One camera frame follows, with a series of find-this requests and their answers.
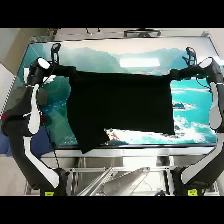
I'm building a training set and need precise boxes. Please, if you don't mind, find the black cable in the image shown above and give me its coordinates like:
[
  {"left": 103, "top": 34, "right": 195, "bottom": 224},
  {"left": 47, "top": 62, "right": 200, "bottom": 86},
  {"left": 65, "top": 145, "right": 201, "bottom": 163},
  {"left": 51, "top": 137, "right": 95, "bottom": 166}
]
[{"left": 44, "top": 123, "right": 62, "bottom": 170}]

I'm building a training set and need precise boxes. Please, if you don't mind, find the grey garment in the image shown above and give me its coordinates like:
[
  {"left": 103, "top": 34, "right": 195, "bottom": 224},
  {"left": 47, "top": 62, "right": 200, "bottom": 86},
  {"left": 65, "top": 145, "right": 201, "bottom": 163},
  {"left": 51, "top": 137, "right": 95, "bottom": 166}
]
[{"left": 12, "top": 83, "right": 50, "bottom": 114}]

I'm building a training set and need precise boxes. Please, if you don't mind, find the blue garment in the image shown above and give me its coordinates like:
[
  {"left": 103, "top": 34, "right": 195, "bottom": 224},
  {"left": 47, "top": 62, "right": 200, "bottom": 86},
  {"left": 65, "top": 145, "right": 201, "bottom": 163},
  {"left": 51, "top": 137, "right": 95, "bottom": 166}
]
[{"left": 0, "top": 126, "right": 55, "bottom": 160}]

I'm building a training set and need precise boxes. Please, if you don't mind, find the black T-shirt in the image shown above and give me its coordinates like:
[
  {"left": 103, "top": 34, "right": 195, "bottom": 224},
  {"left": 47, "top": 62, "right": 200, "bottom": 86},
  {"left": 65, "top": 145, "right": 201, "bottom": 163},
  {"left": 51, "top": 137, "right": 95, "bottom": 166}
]
[{"left": 62, "top": 67, "right": 177, "bottom": 155}]

